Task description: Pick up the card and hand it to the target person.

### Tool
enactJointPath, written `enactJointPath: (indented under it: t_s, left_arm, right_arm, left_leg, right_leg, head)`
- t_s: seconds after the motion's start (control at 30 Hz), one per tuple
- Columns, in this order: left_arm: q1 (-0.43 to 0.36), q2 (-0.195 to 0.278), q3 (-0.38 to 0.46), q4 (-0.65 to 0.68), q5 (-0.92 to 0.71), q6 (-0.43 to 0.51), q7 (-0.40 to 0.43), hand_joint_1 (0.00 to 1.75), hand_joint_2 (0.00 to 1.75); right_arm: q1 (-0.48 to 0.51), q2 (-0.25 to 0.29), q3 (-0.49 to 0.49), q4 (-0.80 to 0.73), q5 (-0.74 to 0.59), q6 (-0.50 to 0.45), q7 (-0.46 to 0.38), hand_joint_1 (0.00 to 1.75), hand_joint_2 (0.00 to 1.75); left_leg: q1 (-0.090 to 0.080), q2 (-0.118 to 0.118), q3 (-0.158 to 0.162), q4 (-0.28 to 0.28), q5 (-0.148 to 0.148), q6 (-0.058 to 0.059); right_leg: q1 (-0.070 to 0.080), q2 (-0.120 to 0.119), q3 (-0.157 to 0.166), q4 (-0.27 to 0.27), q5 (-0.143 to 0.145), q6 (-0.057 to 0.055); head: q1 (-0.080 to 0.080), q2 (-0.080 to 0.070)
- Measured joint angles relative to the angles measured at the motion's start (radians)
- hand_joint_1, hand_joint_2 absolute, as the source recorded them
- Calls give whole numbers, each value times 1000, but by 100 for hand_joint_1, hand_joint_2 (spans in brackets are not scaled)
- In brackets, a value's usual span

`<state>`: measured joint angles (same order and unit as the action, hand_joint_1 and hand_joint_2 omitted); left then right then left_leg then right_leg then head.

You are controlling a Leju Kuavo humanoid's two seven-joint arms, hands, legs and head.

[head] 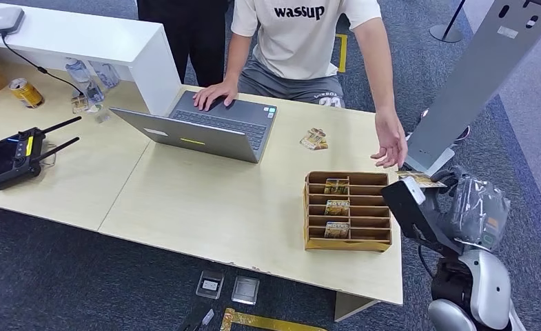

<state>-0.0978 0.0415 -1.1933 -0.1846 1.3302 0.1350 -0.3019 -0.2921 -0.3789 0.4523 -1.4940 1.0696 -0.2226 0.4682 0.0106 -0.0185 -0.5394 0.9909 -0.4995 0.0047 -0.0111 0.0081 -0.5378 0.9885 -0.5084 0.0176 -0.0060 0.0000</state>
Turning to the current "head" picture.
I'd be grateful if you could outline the person's right hand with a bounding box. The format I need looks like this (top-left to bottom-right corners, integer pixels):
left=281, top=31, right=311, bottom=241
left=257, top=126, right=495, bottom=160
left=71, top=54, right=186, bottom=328
left=192, top=80, right=240, bottom=112

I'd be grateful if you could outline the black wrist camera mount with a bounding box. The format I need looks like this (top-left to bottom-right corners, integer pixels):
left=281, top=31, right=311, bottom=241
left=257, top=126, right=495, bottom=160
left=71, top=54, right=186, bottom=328
left=381, top=177, right=464, bottom=255

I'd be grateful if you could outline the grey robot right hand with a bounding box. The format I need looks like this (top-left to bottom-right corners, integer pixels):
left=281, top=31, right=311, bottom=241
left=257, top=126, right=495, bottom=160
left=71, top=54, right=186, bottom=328
left=429, top=166, right=511, bottom=252

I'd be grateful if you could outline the yellow floor tape corner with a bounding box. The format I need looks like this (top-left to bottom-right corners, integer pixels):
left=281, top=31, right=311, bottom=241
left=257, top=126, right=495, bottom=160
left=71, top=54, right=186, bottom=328
left=220, top=308, right=329, bottom=331

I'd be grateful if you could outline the person's left hand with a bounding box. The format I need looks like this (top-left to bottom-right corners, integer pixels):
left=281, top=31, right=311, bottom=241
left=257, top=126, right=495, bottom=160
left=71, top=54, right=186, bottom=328
left=369, top=111, right=409, bottom=169

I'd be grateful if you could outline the yellow floor tape strip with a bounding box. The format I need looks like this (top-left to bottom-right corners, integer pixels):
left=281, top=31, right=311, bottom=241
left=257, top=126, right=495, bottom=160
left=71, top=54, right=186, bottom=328
left=336, top=33, right=349, bottom=74

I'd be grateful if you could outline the clear plastic water bottle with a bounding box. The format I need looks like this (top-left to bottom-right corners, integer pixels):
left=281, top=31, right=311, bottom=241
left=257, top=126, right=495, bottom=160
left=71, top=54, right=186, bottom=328
left=64, top=57, right=106, bottom=106
left=90, top=60, right=122, bottom=90

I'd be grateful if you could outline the beige table leg panel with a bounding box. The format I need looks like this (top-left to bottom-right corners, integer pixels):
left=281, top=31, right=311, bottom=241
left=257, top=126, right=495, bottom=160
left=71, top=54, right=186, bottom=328
left=334, top=292, right=381, bottom=323

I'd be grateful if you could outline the stanchion pole with round base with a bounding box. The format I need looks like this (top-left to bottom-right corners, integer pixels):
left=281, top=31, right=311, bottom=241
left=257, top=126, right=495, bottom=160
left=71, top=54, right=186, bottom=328
left=429, top=0, right=467, bottom=43

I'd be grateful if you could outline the floor socket box with outlet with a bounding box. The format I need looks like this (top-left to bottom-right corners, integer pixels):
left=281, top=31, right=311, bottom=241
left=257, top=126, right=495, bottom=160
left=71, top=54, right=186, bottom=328
left=195, top=270, right=225, bottom=300

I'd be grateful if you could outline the wooden slotted card holder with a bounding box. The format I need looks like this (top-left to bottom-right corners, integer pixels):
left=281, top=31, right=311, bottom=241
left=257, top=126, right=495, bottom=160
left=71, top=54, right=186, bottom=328
left=303, top=171, right=393, bottom=254

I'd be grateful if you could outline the black remote controller with antennas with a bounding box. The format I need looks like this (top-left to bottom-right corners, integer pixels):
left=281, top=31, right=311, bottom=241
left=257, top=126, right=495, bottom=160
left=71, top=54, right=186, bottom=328
left=0, top=116, right=83, bottom=191

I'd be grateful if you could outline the person's hand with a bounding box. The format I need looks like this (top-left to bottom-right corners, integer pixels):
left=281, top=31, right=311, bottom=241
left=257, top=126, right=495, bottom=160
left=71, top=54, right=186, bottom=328
left=192, top=80, right=240, bottom=112
left=369, top=111, right=409, bottom=169

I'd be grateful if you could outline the person in black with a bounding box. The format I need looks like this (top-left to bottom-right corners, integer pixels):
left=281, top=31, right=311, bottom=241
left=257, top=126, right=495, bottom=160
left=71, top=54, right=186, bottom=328
left=136, top=0, right=231, bottom=88

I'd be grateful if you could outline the yellow drink can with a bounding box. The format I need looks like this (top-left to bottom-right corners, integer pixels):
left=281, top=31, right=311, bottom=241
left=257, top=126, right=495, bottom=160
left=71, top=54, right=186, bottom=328
left=8, top=77, right=45, bottom=109

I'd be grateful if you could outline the grey router box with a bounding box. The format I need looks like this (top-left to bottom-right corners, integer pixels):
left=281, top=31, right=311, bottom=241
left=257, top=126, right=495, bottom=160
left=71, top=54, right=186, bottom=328
left=0, top=6, right=26, bottom=37

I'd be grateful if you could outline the grey kiosk stand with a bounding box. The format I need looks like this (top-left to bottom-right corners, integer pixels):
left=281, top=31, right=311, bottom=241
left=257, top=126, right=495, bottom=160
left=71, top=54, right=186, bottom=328
left=402, top=0, right=541, bottom=177

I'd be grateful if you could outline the grey open laptop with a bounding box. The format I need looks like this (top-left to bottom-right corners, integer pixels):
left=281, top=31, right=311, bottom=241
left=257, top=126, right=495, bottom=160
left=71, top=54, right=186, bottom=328
left=109, top=90, right=279, bottom=164

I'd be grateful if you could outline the black power cable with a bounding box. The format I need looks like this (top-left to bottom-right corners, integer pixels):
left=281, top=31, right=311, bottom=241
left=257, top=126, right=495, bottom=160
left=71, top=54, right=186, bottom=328
left=0, top=33, right=87, bottom=98

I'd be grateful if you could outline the white desk shelf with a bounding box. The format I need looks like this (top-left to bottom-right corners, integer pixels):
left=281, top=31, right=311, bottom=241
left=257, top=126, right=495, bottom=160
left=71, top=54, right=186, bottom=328
left=0, top=0, right=183, bottom=117

